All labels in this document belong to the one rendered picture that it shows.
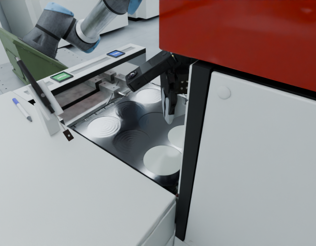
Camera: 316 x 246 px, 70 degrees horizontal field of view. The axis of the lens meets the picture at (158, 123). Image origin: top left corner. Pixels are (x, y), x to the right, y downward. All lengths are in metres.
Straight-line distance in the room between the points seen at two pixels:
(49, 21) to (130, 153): 0.80
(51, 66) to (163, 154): 0.71
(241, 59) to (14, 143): 0.52
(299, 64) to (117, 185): 0.35
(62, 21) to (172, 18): 0.97
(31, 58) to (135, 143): 0.63
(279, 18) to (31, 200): 0.45
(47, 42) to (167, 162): 0.84
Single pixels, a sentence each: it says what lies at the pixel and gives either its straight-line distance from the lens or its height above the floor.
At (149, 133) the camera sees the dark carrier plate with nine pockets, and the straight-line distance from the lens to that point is 0.64.
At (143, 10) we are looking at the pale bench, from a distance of 5.25.
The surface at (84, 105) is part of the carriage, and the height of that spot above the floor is 0.88.
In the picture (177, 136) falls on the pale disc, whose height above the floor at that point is 0.90.
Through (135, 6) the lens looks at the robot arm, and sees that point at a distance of 0.90.
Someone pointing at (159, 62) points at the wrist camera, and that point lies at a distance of 0.47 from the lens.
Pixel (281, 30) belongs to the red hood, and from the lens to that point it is 0.22.
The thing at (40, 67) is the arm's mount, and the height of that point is 0.91.
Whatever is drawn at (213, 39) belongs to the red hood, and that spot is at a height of 1.25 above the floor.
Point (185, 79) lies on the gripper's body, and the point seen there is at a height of 1.10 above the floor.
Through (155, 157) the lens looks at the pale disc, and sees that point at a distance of 0.57.
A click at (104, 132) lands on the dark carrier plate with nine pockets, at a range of 0.66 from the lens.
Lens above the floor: 1.32
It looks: 39 degrees down
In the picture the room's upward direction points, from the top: straight up
